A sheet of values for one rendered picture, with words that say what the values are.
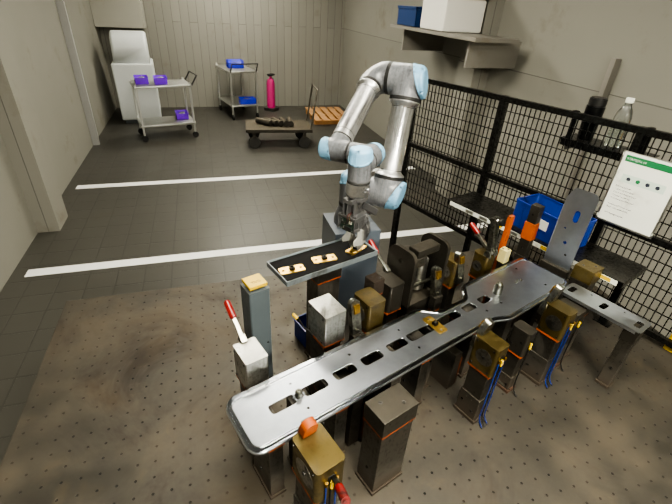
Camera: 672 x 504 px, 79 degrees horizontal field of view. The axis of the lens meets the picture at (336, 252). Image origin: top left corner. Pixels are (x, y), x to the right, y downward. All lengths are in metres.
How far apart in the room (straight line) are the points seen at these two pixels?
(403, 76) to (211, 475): 1.45
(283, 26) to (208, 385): 7.77
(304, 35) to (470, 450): 8.14
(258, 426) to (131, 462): 0.51
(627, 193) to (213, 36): 7.60
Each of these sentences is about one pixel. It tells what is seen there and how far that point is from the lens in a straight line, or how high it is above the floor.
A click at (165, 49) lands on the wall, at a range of 8.69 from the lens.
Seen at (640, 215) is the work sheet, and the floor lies 1.22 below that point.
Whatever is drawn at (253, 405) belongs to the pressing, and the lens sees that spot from 1.16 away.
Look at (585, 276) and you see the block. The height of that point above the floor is 1.03.
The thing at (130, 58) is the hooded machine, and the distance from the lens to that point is 7.65.
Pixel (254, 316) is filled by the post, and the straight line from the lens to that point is 1.33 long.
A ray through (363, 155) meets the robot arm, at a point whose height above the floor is 1.52.
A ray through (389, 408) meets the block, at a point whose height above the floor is 1.03.
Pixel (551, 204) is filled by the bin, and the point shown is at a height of 1.14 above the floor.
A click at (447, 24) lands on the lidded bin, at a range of 4.39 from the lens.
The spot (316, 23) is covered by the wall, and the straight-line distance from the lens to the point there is 8.91.
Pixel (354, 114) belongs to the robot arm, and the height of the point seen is 1.58.
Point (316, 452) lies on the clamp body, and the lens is 1.00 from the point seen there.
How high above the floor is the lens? 1.91
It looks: 32 degrees down
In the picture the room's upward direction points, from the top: 3 degrees clockwise
